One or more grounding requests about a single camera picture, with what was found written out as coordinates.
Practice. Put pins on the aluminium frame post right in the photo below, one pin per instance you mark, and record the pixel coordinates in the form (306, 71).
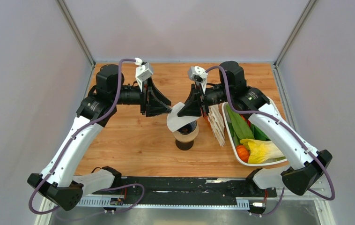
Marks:
(295, 31)

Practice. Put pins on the green leaf vegetable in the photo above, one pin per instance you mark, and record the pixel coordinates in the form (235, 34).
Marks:
(240, 126)

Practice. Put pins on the aluminium frame post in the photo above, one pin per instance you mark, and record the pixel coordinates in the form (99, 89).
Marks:
(76, 31)
(295, 31)

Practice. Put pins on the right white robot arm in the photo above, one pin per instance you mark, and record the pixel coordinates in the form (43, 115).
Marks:
(306, 163)

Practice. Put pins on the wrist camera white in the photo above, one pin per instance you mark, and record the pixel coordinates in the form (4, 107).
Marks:
(199, 76)
(143, 71)

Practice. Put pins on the wooden ring dripper holder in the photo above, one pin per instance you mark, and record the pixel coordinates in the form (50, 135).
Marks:
(186, 138)

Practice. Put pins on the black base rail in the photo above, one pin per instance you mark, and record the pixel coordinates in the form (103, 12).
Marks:
(188, 192)

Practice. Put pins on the white plastic tray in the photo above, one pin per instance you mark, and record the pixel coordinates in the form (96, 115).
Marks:
(227, 122)

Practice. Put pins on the glass carafe red lid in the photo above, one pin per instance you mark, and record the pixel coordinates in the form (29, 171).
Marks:
(184, 145)

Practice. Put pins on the orange tomato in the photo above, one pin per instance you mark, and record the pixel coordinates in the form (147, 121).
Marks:
(243, 153)

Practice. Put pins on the white paper coffee filter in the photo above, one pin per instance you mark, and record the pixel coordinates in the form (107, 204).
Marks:
(174, 122)

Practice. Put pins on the dark blue coffee dripper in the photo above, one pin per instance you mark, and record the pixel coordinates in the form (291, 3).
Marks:
(191, 127)

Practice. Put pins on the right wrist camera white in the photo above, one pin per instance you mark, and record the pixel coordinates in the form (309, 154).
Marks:
(199, 76)

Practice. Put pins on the aluminium frame post left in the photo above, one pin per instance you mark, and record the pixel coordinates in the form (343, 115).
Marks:
(76, 31)

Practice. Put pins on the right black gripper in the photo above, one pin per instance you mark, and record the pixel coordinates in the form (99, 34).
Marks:
(193, 104)

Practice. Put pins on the stack of paper filters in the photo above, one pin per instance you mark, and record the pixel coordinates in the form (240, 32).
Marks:
(215, 120)

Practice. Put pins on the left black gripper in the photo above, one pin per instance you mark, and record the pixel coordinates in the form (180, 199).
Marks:
(157, 102)

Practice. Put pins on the yellow napa cabbage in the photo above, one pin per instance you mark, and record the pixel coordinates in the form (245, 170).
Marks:
(261, 151)

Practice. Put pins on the green bok choy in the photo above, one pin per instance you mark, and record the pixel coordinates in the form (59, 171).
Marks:
(258, 134)

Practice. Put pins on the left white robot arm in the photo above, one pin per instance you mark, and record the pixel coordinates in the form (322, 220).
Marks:
(58, 181)

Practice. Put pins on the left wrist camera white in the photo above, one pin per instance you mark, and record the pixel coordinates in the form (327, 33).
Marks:
(143, 71)

